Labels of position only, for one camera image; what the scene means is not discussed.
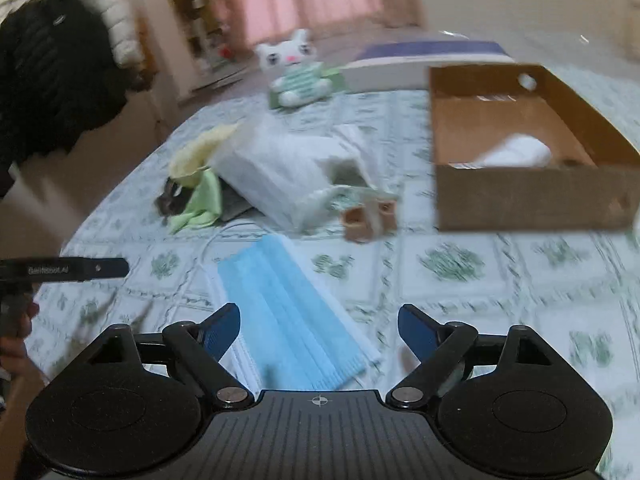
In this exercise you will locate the white puffy jacket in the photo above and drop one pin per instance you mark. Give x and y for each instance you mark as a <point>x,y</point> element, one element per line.
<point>117,20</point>

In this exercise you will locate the green cloth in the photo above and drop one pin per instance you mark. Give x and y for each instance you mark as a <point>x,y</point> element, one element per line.
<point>200,205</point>

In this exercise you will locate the white plush rabbit toy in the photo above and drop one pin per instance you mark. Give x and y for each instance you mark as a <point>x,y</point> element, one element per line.
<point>295,70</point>

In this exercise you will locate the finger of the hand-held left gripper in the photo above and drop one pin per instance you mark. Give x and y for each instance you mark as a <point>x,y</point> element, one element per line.
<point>107,268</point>

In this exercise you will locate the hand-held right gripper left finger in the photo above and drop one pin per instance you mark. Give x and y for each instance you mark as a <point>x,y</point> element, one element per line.
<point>222,331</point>

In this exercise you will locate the black puffer jacket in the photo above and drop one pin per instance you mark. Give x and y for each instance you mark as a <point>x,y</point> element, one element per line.
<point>45,75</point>

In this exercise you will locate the brown cardboard box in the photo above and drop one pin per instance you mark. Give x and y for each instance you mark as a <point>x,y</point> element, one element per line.
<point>525,197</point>

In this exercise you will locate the cluttered shelf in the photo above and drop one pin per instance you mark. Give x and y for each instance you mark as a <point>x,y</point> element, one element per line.
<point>200,15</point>

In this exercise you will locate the blue face mask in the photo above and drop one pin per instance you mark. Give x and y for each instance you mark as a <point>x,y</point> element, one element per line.
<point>295,310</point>

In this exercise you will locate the small white rolled cloth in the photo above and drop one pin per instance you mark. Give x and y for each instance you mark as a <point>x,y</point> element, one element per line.
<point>520,151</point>

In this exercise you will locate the dark grey cloth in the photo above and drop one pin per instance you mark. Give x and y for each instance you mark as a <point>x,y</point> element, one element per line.
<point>232,205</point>

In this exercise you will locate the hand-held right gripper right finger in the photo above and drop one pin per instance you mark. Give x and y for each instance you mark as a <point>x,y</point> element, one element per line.
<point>417,332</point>

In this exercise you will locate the purple and white flat box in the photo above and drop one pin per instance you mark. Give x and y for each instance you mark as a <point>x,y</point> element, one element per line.
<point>415,62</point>

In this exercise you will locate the person's left hand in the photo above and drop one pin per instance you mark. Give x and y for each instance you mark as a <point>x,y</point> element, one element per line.
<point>12,352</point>

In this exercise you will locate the large white cloth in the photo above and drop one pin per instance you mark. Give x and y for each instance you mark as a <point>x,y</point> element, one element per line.
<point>285,170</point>

